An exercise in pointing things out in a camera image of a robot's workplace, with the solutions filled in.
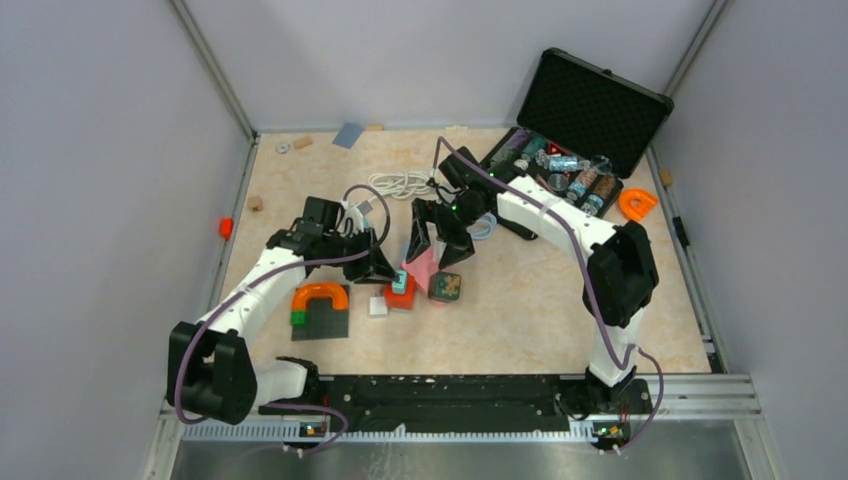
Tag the red cube socket adapter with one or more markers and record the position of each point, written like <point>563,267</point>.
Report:
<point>404,302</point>

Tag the red orange clip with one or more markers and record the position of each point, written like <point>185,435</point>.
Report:
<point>226,228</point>

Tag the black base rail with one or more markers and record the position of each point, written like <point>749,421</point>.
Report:
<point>468,403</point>

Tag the teal small plug adapter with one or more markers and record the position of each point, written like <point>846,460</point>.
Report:
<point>400,283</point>

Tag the pink triangular power strip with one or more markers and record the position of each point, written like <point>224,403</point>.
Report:
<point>422,269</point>

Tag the grey blue card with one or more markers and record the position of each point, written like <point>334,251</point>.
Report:
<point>348,135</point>

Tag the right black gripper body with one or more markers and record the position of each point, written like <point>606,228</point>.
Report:
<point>452,221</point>

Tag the orange arch toy right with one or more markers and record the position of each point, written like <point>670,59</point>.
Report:
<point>635,204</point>

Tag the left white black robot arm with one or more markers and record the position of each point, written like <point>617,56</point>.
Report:
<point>210,371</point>

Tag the orange arch block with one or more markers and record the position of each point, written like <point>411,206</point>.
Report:
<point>335,292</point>

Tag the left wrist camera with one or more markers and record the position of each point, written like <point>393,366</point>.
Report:
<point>355,215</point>

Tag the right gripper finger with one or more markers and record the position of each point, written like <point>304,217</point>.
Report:
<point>419,241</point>
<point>456,252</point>

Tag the wooden block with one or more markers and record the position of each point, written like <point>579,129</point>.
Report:
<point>665,177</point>
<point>302,142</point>
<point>255,203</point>

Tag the black open case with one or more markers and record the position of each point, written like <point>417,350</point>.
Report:
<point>587,112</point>

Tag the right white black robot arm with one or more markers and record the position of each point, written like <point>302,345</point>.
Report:
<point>616,261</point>

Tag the wooden block left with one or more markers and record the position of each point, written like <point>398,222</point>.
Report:
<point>255,203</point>

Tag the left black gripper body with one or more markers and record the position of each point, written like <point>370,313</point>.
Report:
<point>346,247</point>

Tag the dark green cube adapter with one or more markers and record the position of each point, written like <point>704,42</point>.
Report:
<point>444,287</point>

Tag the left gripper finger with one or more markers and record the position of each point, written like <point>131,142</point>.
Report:
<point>380,270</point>
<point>362,271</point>

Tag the small white charger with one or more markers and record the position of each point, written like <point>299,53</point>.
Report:
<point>377,307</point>

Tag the wooden block top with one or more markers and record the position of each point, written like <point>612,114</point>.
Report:
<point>302,142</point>

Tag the dark grey building baseplate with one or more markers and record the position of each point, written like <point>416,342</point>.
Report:
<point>323,322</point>

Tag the wooden block right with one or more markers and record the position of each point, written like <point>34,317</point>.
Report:
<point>665,177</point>

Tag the green small brick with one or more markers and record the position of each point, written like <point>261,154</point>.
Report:
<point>298,318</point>

